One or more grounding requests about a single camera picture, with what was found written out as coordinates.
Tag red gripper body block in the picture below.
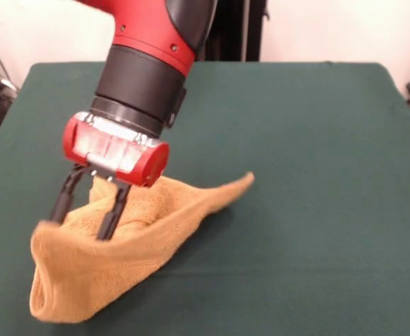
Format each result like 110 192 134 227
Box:
62 111 171 189

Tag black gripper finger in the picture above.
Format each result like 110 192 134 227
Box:
48 163 89 225
95 180 132 243

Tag tan terry towel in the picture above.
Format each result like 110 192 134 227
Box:
28 171 256 325

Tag dark green tablecloth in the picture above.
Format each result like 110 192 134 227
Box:
0 62 410 336

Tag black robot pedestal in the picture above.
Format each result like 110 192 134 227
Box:
204 0 271 63

